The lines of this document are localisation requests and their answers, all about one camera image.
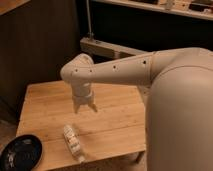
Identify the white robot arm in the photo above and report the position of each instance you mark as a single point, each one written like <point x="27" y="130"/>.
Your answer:
<point x="179" y="108"/>

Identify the background wooden shelf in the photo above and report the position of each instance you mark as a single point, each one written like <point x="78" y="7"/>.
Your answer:
<point x="176" y="7"/>

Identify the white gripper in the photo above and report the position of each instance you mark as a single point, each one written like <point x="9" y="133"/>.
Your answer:
<point x="84" y="100"/>

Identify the light wooden bench beam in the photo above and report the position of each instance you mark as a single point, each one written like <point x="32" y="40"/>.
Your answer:
<point x="104" y="49"/>

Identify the metal pole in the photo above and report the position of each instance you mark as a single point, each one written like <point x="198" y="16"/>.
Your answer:
<point x="90" y="31"/>

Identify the wooden table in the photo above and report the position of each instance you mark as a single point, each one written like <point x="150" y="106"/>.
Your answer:
<point x="115" y="128"/>

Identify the dark ceramic bowl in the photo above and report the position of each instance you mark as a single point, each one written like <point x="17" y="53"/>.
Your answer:
<point x="21" y="154"/>

